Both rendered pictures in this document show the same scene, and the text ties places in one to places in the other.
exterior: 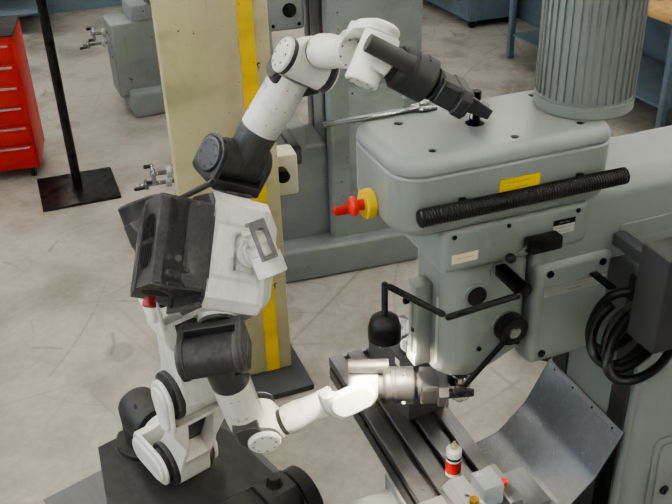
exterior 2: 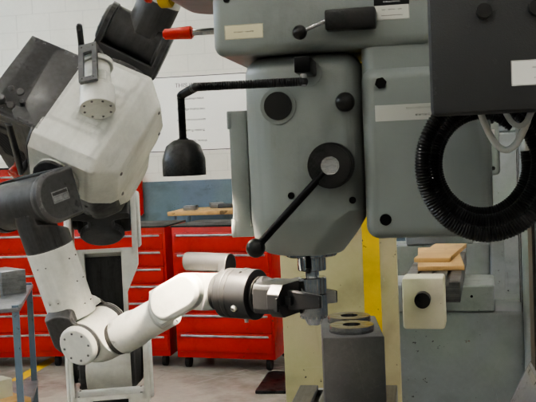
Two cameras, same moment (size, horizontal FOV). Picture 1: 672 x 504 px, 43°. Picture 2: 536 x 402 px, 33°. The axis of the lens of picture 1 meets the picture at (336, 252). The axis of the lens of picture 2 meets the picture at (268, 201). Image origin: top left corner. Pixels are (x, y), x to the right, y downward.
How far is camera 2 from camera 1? 1.46 m
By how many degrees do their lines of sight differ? 39
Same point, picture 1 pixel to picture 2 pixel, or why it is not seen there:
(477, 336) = (287, 174)
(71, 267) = not seen: outside the picture
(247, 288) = (84, 138)
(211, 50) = not seen: hidden behind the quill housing
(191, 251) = (37, 89)
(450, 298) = (250, 113)
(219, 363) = (17, 198)
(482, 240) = (267, 10)
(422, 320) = (238, 164)
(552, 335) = (401, 191)
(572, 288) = (423, 115)
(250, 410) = (62, 289)
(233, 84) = not seen: hidden behind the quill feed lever
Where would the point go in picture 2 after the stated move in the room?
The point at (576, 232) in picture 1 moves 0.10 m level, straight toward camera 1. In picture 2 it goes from (415, 21) to (370, 17)
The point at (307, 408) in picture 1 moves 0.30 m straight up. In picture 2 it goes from (135, 312) to (126, 150)
